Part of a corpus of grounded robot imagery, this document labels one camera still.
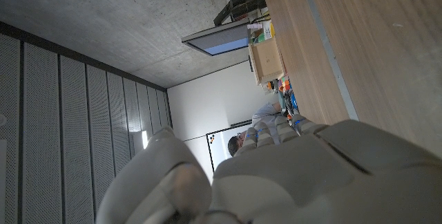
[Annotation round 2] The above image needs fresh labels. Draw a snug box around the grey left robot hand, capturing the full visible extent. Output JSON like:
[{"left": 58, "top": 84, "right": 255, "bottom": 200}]
[{"left": 95, "top": 114, "right": 442, "bottom": 224}]

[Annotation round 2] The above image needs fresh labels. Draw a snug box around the seated person grey shirt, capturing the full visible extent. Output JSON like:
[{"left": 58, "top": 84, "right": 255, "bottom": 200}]
[{"left": 227, "top": 101, "right": 288, "bottom": 158}]

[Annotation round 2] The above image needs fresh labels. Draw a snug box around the light wooden box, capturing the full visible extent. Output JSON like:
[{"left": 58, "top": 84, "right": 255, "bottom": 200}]
[{"left": 248, "top": 37, "right": 286, "bottom": 86}]

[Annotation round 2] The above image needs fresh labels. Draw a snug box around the black monitor on stand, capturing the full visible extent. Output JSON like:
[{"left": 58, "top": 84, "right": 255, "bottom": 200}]
[{"left": 181, "top": 0, "right": 269, "bottom": 57}]

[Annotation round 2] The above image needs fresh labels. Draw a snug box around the white whiteboard black frame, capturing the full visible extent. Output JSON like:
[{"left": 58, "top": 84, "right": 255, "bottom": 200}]
[{"left": 206, "top": 122, "right": 255, "bottom": 173}]

